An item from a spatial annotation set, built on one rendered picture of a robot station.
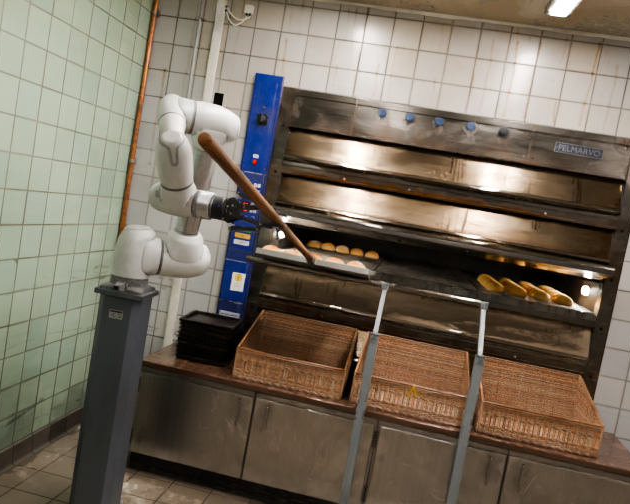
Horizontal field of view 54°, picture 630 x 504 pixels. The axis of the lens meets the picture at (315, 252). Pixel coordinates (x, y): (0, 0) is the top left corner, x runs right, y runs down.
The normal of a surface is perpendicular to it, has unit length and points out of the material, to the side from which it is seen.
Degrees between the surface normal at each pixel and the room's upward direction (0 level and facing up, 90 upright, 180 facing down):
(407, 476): 88
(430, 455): 91
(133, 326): 90
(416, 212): 70
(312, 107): 90
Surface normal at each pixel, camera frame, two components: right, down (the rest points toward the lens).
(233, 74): -0.16, 0.05
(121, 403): 0.63, 0.17
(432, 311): -0.09, -0.29
